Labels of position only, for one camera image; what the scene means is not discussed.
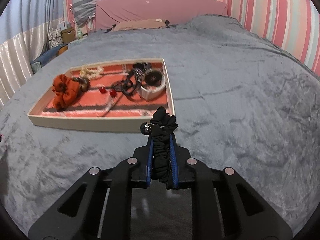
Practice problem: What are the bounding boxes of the grey plush bed blanket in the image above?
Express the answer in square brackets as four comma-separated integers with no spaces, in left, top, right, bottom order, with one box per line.
[1,15,319,233]

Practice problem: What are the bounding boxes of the black hair tie red cherries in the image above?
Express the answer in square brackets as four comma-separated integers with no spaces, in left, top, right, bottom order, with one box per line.
[99,62,152,97]

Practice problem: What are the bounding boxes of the brown cardboard box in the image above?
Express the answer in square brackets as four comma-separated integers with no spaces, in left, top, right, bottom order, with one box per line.
[61,27,76,44]

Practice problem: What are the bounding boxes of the orange red scrunchie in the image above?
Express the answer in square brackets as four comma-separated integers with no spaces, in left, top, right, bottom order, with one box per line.
[52,74,81,111]

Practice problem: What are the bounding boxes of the gold silver wrist watch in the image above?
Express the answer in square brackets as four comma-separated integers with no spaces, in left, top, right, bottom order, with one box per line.
[138,69,166,101]

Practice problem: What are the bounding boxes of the blue folded cloth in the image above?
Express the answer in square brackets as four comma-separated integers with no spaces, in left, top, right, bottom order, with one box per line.
[30,44,68,74]

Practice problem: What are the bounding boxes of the brown wooden bead bracelet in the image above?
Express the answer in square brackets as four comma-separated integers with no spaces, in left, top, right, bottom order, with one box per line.
[71,76,91,93]

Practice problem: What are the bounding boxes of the beige pillow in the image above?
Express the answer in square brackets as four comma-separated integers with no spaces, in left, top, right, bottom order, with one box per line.
[111,18,170,31]

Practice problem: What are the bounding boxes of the white tray brick-pattern liner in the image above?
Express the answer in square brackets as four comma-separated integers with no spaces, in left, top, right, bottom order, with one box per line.
[27,58,175,132]

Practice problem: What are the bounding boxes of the black hair claw clip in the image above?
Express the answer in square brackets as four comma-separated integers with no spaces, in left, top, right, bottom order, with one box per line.
[120,79,140,96]

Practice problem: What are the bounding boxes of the white shiny curtain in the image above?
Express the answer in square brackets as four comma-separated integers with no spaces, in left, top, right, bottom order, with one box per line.
[1,18,63,108]

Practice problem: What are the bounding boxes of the beige satin scrunchie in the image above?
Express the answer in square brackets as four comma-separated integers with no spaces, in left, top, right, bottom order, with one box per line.
[79,66,104,80]

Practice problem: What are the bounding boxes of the pink headboard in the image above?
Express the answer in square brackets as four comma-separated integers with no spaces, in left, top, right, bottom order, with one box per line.
[95,0,227,30]

